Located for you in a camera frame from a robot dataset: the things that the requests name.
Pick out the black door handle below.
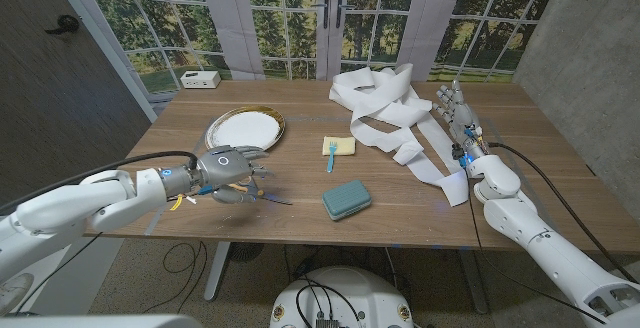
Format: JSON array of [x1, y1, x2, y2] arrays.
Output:
[[44, 14, 80, 36]]

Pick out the grey orange scissors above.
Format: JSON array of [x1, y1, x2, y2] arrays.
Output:
[[227, 177, 294, 207]]

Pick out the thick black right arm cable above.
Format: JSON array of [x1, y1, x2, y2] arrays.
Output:
[[487, 141, 640, 284]]

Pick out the white receipt paper strip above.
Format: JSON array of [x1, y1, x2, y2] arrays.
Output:
[[328, 62, 471, 208]]

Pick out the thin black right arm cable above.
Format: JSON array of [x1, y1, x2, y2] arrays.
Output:
[[462, 165, 609, 324]]

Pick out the printed window backdrop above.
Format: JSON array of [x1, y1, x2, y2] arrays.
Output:
[[47, 0, 566, 119]]

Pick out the teal soapbox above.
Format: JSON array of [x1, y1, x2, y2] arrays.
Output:
[[321, 178, 373, 222]]

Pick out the white table leg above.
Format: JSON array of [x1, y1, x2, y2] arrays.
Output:
[[203, 241, 234, 302]]

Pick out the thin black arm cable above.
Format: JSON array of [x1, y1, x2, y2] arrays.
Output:
[[462, 165, 609, 324], [14, 232, 104, 314]]

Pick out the dark round floor fan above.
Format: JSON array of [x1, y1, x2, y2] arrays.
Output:
[[228, 241, 265, 263]]

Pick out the white robot torso base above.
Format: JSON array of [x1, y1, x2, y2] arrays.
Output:
[[269, 266, 415, 328]]

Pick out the yellow sponge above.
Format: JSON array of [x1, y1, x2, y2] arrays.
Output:
[[322, 135, 357, 157]]

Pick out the white sneaker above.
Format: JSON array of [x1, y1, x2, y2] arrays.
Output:
[[0, 272, 35, 315]]

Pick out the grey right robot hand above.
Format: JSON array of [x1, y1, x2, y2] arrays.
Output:
[[432, 79, 486, 162]]

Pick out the white power box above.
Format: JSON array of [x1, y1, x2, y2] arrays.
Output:
[[179, 70, 222, 90]]

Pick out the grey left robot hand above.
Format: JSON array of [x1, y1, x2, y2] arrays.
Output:
[[196, 145, 276, 205]]

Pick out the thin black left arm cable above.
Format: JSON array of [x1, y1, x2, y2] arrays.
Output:
[[14, 232, 104, 314]]

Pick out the black torso cable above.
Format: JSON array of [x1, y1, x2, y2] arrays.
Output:
[[294, 275, 364, 328]]

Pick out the grey table leg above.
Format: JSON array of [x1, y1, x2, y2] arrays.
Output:
[[457, 249, 490, 315]]

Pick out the gold rimmed paper plate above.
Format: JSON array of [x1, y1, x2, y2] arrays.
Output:
[[204, 105, 287, 159]]

